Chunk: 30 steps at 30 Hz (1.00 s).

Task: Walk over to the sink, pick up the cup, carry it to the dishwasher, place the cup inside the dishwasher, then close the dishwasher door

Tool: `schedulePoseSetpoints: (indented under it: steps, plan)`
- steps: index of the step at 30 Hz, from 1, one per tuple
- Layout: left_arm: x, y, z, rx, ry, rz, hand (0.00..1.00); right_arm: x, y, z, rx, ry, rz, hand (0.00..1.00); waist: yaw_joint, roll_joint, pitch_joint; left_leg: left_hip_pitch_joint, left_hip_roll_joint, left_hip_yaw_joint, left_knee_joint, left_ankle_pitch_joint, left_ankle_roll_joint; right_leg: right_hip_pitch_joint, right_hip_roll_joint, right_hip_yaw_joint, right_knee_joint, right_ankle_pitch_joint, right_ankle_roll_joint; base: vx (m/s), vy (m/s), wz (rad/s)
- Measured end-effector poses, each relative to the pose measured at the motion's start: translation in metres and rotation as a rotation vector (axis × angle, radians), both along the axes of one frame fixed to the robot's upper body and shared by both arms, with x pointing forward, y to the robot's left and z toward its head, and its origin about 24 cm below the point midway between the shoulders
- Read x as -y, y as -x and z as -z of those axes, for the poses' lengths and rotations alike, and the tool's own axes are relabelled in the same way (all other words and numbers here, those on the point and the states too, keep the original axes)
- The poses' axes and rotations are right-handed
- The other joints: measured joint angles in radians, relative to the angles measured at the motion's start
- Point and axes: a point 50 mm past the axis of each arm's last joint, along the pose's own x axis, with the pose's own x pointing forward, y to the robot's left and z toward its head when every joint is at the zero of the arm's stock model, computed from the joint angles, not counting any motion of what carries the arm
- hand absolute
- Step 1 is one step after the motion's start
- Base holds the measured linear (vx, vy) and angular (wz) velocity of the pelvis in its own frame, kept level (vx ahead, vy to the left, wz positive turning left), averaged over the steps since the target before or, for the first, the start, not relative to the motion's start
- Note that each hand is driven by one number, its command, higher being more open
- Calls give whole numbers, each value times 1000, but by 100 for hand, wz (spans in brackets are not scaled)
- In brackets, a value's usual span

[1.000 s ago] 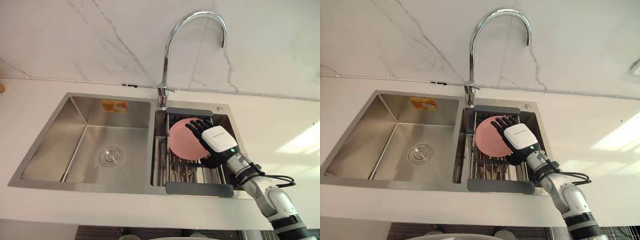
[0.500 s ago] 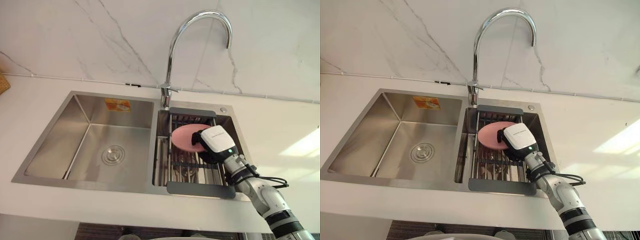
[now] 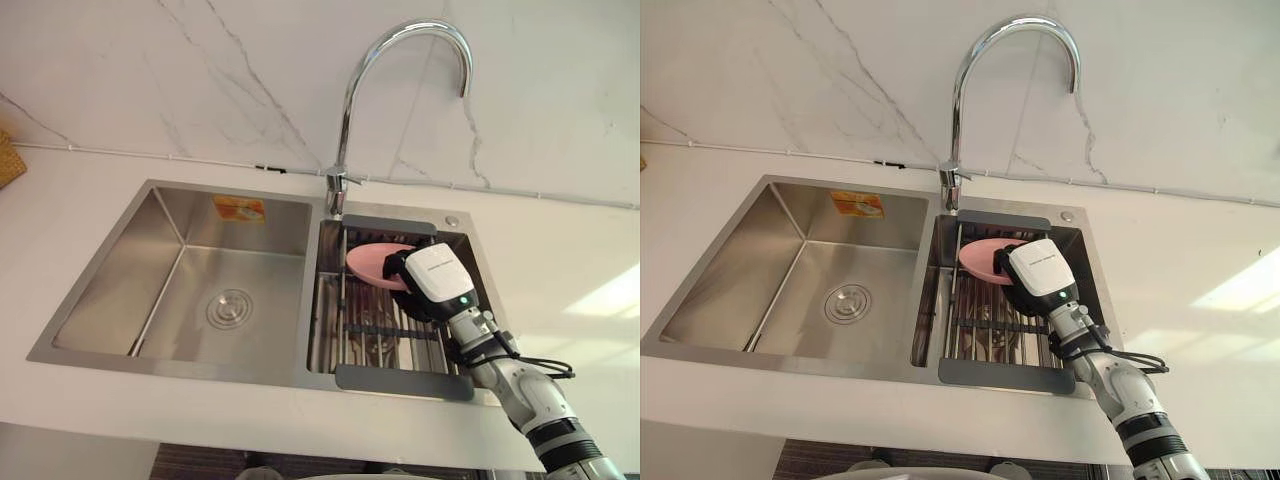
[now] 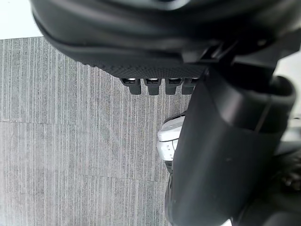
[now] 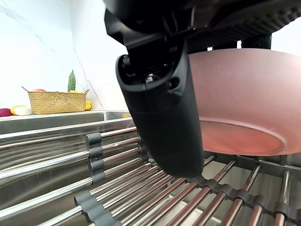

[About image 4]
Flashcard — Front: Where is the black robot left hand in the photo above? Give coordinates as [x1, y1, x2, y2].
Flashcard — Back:
[29, 0, 301, 226]

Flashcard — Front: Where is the silver robot leg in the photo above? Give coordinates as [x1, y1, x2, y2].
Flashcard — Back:
[156, 112, 187, 169]

